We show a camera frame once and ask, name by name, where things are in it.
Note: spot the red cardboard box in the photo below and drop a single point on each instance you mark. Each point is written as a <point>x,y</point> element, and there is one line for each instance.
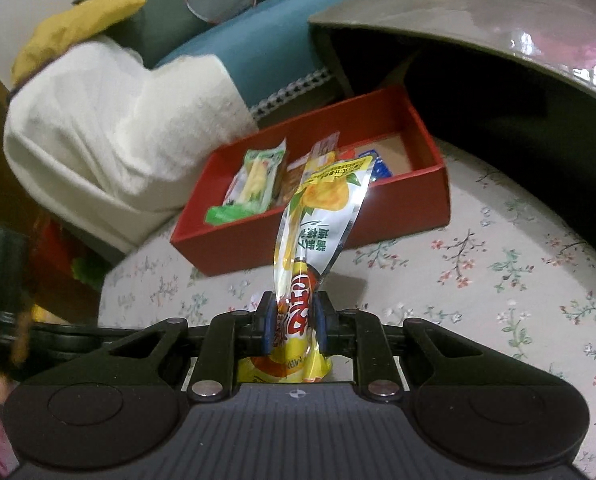
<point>403,200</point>

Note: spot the red printed bag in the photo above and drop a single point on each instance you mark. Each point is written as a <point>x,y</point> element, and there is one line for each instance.
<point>62,260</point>

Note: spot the teal sofa cover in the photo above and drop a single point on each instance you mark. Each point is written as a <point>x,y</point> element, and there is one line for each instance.
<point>278,45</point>

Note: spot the floral tablecloth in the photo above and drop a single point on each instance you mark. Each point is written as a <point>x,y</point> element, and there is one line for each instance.
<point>478,285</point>

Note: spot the grey coffee table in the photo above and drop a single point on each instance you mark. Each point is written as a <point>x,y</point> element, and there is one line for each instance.
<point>478,20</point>

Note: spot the green clear bamboo shoot packet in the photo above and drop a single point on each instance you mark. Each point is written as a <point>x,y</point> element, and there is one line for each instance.
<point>255,180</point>

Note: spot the yellow cushion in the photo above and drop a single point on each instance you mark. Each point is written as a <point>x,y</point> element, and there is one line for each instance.
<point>67,30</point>

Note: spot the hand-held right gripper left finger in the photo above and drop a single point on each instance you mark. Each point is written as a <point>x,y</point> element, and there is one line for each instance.
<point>266,322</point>

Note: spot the white blanket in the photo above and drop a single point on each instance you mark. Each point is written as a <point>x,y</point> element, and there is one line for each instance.
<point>102,135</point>

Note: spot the yellow mango drink pouch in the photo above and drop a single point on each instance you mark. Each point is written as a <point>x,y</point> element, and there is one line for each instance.
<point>323,210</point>

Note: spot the blue and white snack packet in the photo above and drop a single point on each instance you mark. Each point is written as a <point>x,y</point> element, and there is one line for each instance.
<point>378,162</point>

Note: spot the clear orange spicy strip packet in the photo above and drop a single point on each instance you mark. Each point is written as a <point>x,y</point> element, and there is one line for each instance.
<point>298,175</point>

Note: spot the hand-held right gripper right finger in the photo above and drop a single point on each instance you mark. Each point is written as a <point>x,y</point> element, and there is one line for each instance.
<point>320,322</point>

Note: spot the dark green cushion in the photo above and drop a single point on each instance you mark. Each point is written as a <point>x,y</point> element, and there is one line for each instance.
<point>167,25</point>

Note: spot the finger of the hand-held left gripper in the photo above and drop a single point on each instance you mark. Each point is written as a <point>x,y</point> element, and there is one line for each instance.
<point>67,337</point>

